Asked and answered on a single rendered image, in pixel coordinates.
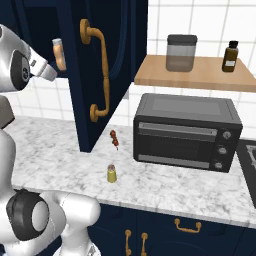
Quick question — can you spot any navy drawer front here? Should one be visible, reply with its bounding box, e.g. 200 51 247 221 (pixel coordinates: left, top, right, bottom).
155 213 246 256

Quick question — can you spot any wooden wall shelf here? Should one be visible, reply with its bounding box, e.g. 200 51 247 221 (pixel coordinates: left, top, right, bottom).
133 54 256 94

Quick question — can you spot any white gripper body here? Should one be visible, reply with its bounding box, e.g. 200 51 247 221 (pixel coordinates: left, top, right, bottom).
35 54 59 83

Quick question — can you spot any brass drawer handle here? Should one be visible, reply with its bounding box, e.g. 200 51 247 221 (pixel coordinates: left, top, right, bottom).
173 217 203 234

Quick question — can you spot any brown bottle black cap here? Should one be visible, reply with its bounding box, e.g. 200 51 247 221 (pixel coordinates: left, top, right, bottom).
221 40 240 74

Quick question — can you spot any wooden cabinet door handle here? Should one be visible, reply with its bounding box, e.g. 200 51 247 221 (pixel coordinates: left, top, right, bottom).
79 18 112 123

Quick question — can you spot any black toaster oven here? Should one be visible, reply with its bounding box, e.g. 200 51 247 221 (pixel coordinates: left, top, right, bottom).
132 92 244 174

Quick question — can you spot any brass base door handle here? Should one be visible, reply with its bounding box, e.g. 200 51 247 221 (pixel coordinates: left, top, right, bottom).
140 232 149 256
124 228 133 256

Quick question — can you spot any yellow shaker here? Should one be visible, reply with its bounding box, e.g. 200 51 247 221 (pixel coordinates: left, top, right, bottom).
106 163 118 184

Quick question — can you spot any navy base cabinet door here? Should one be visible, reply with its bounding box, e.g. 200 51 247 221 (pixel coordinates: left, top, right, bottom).
87 203 138 256
135 208 158 256

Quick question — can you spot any navy wall cabinet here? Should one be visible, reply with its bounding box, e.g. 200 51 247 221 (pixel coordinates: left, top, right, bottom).
0 0 73 80

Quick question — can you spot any grey lidded jar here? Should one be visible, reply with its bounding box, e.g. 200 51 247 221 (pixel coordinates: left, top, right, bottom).
165 33 199 73

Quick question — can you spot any meat kebab skewer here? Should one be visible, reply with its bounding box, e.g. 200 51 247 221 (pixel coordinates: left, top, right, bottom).
109 129 121 151

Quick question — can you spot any orange condiment bottle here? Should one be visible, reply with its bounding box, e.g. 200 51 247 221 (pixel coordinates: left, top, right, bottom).
51 37 68 72

